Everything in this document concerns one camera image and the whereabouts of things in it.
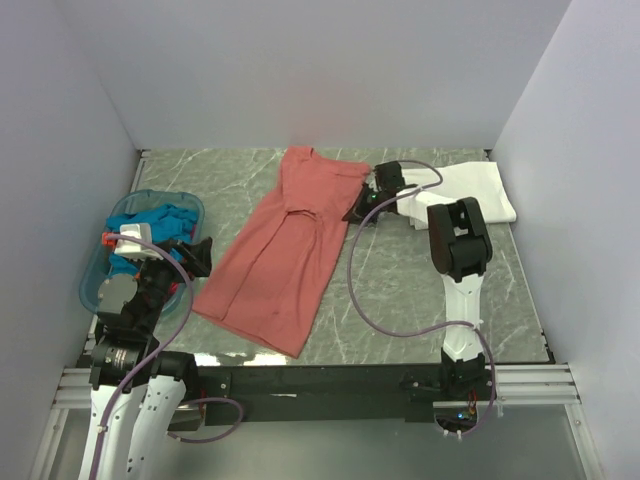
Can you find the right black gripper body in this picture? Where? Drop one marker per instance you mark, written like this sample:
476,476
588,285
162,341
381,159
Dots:
371,198

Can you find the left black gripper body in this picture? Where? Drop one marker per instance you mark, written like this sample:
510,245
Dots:
158,273

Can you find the salmon pink t shirt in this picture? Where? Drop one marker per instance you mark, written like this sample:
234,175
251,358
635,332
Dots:
268,286

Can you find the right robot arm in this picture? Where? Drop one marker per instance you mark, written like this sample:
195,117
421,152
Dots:
460,249

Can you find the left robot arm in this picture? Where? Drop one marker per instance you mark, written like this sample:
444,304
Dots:
136,383

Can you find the orange t shirt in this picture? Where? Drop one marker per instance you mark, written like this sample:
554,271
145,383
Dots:
175,287

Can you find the blue t shirt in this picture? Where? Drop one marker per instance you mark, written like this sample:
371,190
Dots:
166,222

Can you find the teal plastic basket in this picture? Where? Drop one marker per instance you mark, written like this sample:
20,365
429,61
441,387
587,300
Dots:
103,263

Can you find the folded white t shirt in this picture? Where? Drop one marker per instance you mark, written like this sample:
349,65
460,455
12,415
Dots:
480,180

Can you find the black base beam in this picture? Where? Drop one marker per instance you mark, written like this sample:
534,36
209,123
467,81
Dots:
408,392

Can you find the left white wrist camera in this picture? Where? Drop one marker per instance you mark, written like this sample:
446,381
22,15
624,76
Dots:
128,249

